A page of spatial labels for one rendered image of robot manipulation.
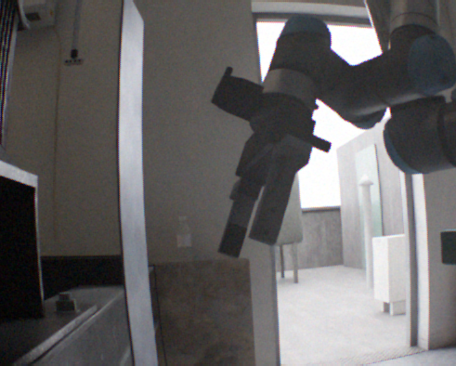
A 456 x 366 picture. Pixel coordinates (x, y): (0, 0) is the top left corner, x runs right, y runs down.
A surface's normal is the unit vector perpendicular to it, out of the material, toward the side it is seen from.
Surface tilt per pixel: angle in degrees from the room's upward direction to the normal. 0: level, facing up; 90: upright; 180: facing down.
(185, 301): 90
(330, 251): 90
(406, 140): 99
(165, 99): 90
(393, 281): 90
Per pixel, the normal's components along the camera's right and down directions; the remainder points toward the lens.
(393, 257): 0.11, -0.11
